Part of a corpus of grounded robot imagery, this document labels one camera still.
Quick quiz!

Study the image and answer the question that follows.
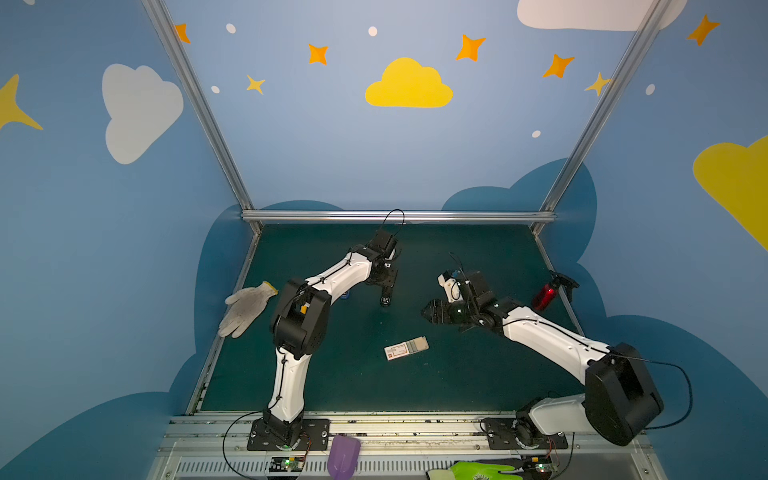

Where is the red white staple box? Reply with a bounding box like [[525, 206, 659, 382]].
[[384, 336, 429, 361]]

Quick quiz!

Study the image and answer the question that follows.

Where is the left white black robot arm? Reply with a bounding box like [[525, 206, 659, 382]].
[[257, 245, 397, 448]]

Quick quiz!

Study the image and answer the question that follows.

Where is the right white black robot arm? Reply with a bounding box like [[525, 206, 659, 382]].
[[422, 298, 664, 448]]

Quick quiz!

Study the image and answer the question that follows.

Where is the red spray bottle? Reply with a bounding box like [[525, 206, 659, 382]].
[[532, 270, 580, 311]]

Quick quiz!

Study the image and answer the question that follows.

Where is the white knit work glove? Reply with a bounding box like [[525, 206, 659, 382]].
[[218, 281, 278, 338]]

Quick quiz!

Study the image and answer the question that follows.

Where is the green work glove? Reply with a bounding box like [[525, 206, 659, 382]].
[[426, 461, 523, 480]]

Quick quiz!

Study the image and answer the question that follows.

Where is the right green circuit board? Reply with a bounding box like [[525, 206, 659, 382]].
[[521, 456, 555, 479]]

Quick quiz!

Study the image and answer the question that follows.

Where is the green circuit board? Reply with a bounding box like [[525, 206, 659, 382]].
[[521, 456, 555, 479], [268, 456, 306, 473]]

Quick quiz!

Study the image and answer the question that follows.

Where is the left green circuit board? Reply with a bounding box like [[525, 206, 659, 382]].
[[268, 456, 306, 473]]

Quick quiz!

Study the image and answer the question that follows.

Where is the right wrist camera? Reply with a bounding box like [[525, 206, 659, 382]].
[[460, 271, 496, 306]]

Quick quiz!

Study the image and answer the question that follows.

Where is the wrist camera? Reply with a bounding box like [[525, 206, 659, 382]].
[[460, 271, 496, 306], [368, 229, 397, 259]]

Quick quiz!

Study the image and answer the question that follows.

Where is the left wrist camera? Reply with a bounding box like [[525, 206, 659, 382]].
[[368, 229, 397, 259]]

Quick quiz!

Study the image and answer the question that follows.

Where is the aluminium frame rear crossbar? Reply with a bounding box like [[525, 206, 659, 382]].
[[241, 209, 556, 224]]

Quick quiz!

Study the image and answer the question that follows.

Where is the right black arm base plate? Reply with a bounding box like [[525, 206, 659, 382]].
[[480, 417, 569, 450]]

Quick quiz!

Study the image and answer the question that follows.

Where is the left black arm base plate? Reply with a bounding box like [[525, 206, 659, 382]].
[[246, 418, 330, 451]]

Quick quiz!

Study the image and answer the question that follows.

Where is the aluminium front rail bed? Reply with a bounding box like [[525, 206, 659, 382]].
[[148, 411, 666, 479]]

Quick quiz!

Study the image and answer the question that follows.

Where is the aluminium frame left post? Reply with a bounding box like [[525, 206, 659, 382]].
[[141, 0, 253, 214]]

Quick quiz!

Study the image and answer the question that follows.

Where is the aluminium frame post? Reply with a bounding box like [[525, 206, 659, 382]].
[[141, 0, 253, 214], [531, 0, 673, 237]]

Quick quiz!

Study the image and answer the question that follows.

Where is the aluminium frame right post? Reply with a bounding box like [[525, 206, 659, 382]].
[[531, 0, 673, 237]]

